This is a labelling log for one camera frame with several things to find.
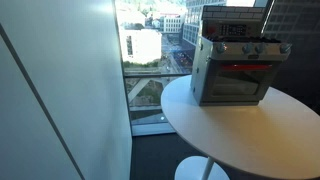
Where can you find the grey oven door with window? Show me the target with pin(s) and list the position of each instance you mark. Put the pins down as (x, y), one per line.
(206, 83)

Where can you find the white table pedestal base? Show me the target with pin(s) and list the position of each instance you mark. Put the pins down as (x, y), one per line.
(193, 168)

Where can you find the grey stove knob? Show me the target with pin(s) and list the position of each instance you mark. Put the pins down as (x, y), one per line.
(260, 48)
(247, 48)
(220, 47)
(285, 47)

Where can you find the grey toy stove oven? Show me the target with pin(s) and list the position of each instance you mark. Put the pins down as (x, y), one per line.
(200, 70)

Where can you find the white building outside window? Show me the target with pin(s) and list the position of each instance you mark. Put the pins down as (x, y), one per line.
(141, 45)

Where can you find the dark window rail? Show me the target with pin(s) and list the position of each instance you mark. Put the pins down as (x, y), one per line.
(150, 75)

